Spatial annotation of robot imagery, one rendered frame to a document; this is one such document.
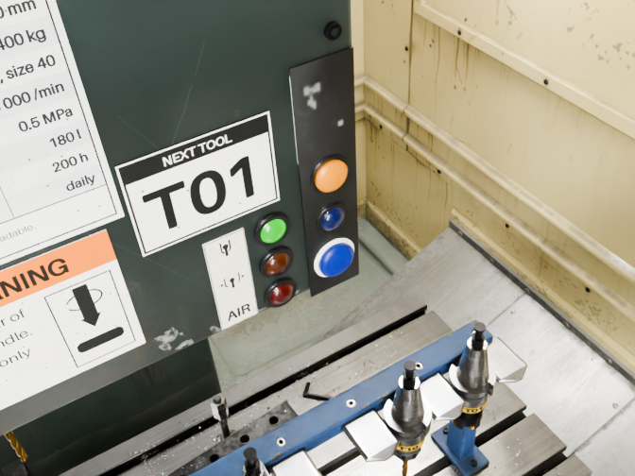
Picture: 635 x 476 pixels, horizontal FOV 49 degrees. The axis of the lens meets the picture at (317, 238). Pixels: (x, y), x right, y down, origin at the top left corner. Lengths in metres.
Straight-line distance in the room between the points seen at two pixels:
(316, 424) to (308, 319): 0.98
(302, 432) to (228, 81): 0.62
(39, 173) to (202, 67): 0.10
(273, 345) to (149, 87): 1.51
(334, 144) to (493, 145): 1.08
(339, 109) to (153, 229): 0.14
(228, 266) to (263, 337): 1.40
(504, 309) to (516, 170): 0.32
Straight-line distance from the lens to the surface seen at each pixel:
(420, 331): 1.47
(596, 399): 1.52
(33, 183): 0.40
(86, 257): 0.44
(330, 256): 0.52
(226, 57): 0.41
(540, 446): 1.35
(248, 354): 1.86
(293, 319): 1.92
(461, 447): 1.26
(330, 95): 0.45
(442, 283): 1.70
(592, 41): 1.26
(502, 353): 1.05
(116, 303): 0.47
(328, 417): 0.95
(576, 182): 1.39
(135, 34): 0.38
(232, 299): 0.51
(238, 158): 0.44
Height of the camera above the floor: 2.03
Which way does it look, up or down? 43 degrees down
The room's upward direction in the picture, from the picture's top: 4 degrees counter-clockwise
